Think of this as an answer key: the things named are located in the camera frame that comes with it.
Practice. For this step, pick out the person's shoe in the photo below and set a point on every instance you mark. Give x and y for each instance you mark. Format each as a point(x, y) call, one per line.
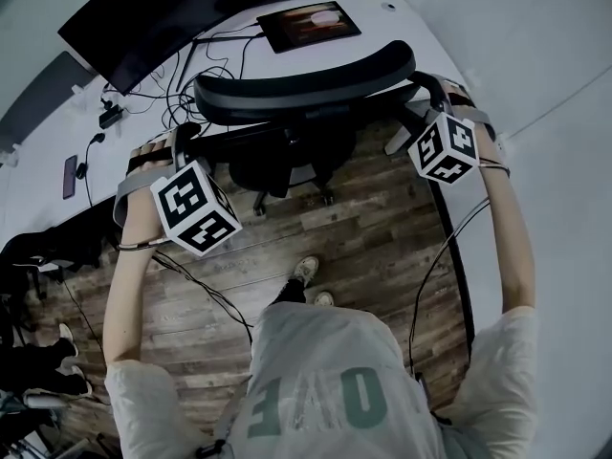
point(324, 298)
point(306, 268)

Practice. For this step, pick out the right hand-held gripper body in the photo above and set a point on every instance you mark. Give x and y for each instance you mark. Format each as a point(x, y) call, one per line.
point(459, 141)

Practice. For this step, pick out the white printed t-shirt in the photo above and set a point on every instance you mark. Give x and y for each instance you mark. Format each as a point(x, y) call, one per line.
point(325, 352)

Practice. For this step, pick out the person's left forearm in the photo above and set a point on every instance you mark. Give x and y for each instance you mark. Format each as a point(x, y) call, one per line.
point(129, 294)

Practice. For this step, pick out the black tablet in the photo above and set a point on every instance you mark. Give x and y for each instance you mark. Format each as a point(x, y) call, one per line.
point(308, 27)

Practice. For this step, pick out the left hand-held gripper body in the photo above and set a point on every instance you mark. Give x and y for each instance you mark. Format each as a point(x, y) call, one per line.
point(186, 199)

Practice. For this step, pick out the person's right hand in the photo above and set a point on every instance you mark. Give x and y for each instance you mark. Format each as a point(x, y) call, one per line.
point(456, 98)

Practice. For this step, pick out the person's left hand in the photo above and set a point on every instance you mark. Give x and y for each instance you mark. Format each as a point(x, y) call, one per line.
point(150, 150)

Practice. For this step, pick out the person's right forearm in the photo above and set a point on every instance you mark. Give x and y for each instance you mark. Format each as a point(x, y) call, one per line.
point(509, 246)

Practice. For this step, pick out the person's right shoe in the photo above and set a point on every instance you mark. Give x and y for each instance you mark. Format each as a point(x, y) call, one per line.
point(324, 298)

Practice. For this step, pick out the dark pink phone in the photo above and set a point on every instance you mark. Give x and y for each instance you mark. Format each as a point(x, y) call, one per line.
point(70, 177)

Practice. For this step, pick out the white desk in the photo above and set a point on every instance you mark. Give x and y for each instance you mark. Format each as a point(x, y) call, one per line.
point(38, 194)

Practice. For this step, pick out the black plug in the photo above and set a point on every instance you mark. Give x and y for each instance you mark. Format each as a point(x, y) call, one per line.
point(80, 170)

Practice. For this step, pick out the black mesh office chair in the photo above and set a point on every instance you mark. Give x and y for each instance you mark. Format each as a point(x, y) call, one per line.
point(306, 81)

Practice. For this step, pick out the black trousers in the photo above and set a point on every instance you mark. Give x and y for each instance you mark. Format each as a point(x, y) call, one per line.
point(290, 294)

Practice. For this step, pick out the person's left shoe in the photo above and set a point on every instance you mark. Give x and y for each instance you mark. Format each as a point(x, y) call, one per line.
point(306, 268)

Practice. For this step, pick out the black power adapter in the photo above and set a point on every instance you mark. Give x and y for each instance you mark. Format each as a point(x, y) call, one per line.
point(111, 117)

